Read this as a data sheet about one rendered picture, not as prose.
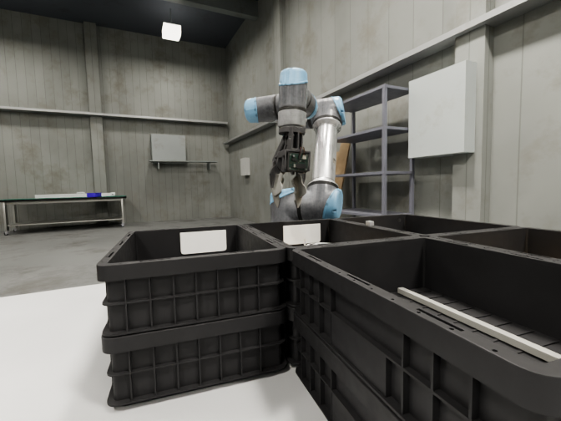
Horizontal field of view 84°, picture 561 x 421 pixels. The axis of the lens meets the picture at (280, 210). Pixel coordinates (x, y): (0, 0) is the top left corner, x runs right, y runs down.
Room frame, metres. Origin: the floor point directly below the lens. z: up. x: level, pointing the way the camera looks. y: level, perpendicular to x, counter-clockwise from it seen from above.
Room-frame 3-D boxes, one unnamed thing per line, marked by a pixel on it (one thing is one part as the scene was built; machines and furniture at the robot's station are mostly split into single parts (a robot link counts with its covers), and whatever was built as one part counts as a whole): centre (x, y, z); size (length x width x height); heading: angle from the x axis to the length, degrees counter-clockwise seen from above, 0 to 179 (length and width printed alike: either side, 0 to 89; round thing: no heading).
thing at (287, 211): (1.17, -0.03, 0.96); 0.13 x 0.12 x 0.14; 71
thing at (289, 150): (0.85, -0.03, 1.13); 0.09 x 0.08 x 0.12; 19
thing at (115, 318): (0.68, 0.19, 0.87); 0.40 x 0.30 x 0.11; 19
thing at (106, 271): (0.68, 0.19, 0.92); 0.40 x 0.30 x 0.02; 19
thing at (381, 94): (4.11, -1.15, 1.07); 1.11 x 0.48 x 2.13; 26
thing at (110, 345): (0.68, 0.19, 0.76); 0.40 x 0.30 x 0.12; 19
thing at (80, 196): (8.34, 5.65, 0.50); 2.76 x 1.09 x 1.00; 116
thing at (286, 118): (0.86, -0.04, 1.21); 0.08 x 0.08 x 0.05
